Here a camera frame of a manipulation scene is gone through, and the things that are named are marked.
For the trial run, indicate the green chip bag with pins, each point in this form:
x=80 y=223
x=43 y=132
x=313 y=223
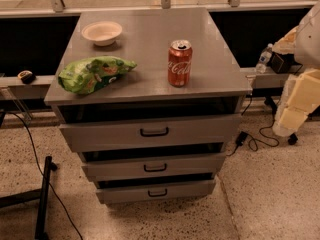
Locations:
x=89 y=75

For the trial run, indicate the black stand base left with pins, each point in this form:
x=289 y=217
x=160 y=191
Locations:
x=40 y=194

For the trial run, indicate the grey bottom drawer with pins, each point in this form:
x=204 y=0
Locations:
x=156 y=191

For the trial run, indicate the black and yellow tape measure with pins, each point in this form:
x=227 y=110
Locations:
x=26 y=76

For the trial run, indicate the grey drawer cabinet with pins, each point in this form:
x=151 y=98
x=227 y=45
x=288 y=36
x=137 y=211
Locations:
x=216 y=85

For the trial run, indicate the black power adapter with cable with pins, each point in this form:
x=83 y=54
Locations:
x=252 y=142

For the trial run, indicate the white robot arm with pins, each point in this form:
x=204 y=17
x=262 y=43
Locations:
x=303 y=41

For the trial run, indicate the white paper bowl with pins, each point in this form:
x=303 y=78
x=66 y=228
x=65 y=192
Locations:
x=102 y=33

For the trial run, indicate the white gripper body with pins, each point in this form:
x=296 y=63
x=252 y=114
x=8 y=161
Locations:
x=308 y=40

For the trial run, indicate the clear water bottle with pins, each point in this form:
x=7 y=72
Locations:
x=264 y=58

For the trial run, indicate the small black box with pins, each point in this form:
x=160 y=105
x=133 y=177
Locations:
x=280 y=63

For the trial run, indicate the red cola can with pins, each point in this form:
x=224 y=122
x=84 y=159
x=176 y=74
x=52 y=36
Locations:
x=179 y=62

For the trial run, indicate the grey middle drawer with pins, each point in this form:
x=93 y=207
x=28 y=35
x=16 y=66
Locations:
x=137 y=168

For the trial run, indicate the grey top drawer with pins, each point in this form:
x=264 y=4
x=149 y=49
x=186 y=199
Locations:
x=145 y=133

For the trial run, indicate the grey drawer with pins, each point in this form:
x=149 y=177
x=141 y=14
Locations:
x=145 y=133
x=156 y=191
x=137 y=168

